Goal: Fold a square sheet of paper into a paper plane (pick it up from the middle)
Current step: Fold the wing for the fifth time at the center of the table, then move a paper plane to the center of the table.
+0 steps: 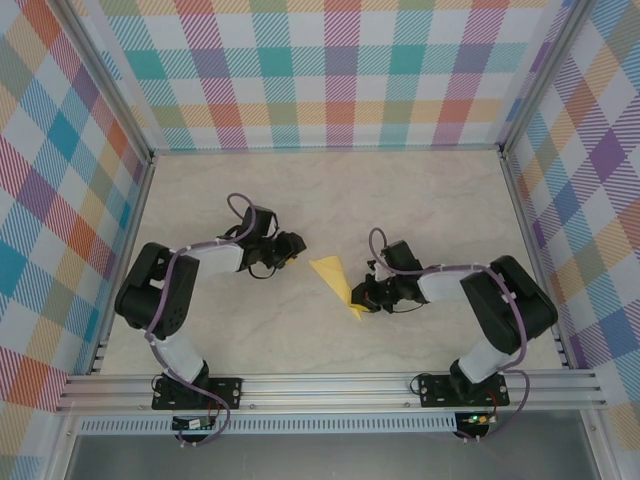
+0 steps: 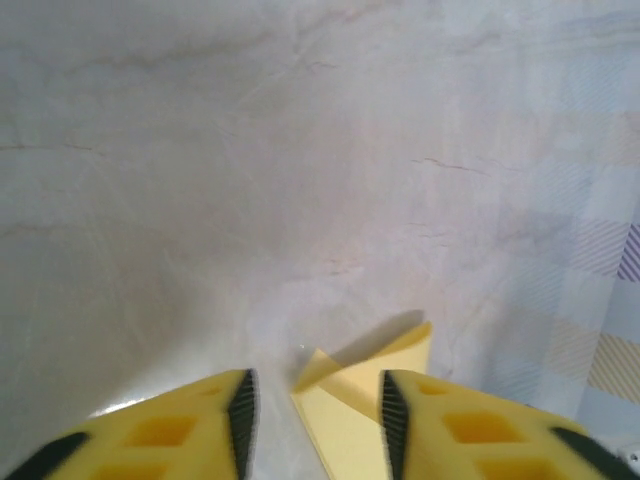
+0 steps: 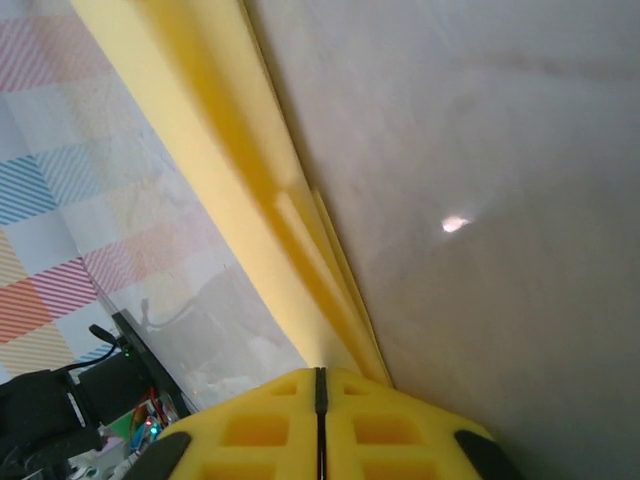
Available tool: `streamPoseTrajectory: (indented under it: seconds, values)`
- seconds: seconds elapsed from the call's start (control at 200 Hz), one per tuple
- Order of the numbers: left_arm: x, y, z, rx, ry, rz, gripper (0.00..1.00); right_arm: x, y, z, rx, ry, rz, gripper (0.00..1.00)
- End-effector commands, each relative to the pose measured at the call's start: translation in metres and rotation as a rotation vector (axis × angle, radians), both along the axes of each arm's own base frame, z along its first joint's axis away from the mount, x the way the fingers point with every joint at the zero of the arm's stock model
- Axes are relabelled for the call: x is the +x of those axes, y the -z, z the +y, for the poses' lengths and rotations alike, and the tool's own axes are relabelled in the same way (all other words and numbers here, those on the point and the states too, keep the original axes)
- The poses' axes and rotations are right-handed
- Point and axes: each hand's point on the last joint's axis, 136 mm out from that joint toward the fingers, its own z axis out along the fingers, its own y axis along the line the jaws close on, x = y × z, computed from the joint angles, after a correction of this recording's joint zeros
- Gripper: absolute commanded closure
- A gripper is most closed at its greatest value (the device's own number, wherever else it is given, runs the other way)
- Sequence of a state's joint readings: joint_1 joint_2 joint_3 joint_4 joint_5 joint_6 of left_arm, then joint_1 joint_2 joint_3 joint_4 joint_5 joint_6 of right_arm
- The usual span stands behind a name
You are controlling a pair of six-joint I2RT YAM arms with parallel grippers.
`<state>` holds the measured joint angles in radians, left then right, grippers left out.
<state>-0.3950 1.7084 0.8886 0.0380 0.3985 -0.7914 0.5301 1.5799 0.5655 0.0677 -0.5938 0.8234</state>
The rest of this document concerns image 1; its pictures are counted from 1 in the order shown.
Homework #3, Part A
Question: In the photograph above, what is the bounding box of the yellow paper sheet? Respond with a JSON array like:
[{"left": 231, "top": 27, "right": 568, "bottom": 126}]
[{"left": 308, "top": 254, "right": 375, "bottom": 322}]

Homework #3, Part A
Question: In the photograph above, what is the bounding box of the thin black right gripper cable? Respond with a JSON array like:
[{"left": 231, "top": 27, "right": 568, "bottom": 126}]
[{"left": 387, "top": 299, "right": 426, "bottom": 316}]

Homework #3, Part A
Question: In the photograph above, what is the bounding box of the wide aluminium mounting rail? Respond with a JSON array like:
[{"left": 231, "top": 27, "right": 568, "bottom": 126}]
[{"left": 54, "top": 368, "right": 607, "bottom": 415}]

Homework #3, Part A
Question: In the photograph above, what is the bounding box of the aluminium frame rail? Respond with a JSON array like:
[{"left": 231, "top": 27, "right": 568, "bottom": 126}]
[
  {"left": 499, "top": 149, "right": 576, "bottom": 371},
  {"left": 149, "top": 143, "right": 506, "bottom": 157},
  {"left": 87, "top": 154, "right": 159, "bottom": 376}
]

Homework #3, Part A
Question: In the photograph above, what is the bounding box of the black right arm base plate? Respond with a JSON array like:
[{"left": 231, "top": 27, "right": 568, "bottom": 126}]
[{"left": 418, "top": 373, "right": 510, "bottom": 409}]

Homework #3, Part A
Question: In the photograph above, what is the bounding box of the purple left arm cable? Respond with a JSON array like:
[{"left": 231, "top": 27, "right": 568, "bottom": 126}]
[{"left": 144, "top": 193, "right": 259, "bottom": 449}]

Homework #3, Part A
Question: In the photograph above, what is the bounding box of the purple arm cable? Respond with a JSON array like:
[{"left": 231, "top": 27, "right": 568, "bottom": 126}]
[
  {"left": 144, "top": 193, "right": 259, "bottom": 449},
  {"left": 367, "top": 227, "right": 532, "bottom": 444}
]

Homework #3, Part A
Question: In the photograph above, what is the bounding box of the slotted grey cable duct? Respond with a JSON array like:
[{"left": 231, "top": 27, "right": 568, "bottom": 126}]
[{"left": 77, "top": 412, "right": 459, "bottom": 435}]

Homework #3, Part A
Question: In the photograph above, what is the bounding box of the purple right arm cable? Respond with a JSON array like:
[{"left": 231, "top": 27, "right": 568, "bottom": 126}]
[{"left": 367, "top": 227, "right": 532, "bottom": 444}]

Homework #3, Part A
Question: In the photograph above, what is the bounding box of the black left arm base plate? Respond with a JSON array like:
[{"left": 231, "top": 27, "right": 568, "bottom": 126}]
[{"left": 151, "top": 377, "right": 245, "bottom": 411}]

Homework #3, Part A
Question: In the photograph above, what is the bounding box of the aluminium frame post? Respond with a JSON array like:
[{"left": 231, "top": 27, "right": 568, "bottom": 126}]
[
  {"left": 47, "top": 412, "right": 81, "bottom": 480},
  {"left": 497, "top": 0, "right": 601, "bottom": 159},
  {"left": 58, "top": 0, "right": 156, "bottom": 166},
  {"left": 579, "top": 407, "right": 617, "bottom": 480}
]

